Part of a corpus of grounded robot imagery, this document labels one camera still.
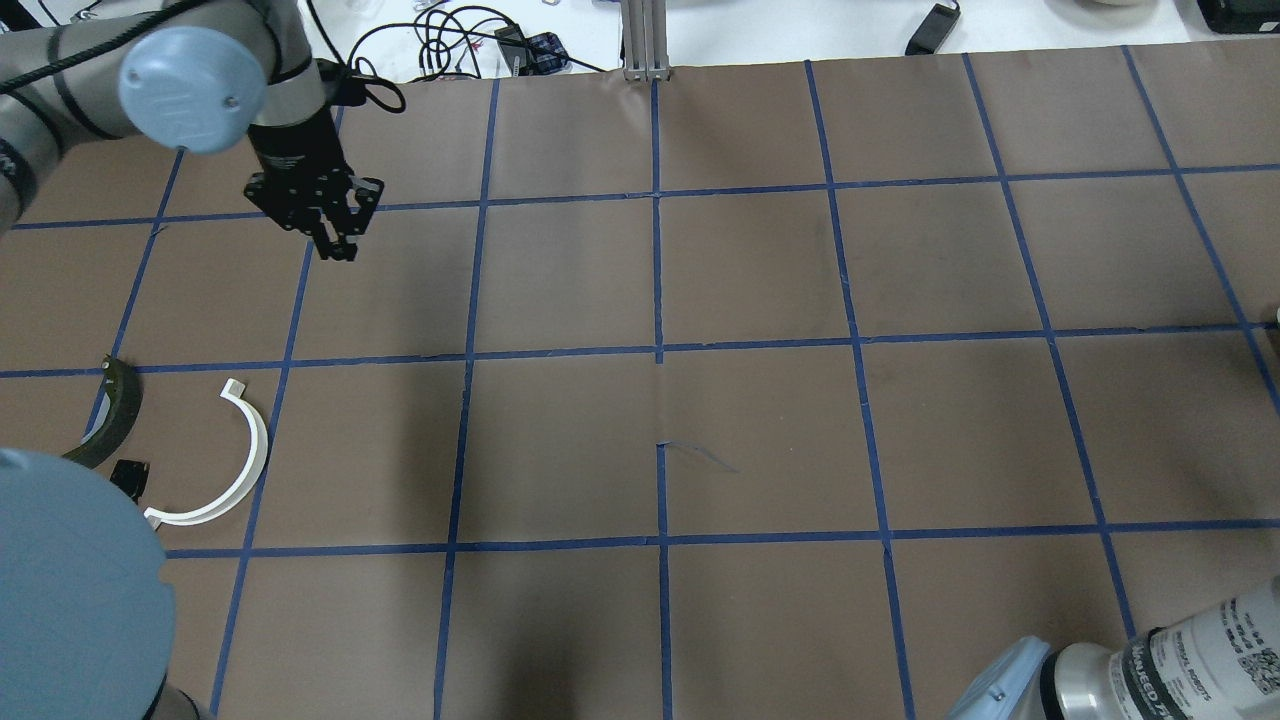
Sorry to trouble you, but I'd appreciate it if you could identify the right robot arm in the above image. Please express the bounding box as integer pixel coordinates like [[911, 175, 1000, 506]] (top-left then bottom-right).
[[945, 577, 1279, 719]]

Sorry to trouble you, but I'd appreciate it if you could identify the black power adapter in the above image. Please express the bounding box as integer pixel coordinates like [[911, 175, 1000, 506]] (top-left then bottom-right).
[[904, 1, 963, 56]]

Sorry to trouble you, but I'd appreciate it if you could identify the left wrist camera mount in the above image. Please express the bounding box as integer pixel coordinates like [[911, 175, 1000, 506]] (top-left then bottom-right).
[[316, 58, 407, 114]]

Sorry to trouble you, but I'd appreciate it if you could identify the green brake shoe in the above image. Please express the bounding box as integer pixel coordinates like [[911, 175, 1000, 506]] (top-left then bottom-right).
[[61, 355, 145, 469]]

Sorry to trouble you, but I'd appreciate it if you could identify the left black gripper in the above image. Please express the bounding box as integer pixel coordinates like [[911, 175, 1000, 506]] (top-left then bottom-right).
[[243, 106, 385, 263]]

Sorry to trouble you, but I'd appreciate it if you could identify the white curved plastic bracket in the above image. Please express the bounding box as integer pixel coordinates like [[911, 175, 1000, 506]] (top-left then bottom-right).
[[132, 370, 276, 530]]

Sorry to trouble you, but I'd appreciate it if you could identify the black brake pad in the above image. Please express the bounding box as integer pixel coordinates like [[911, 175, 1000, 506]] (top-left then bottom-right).
[[109, 459, 150, 503]]

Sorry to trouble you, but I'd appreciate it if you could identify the aluminium frame post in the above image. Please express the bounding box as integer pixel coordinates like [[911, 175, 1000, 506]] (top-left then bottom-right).
[[618, 0, 671, 82]]

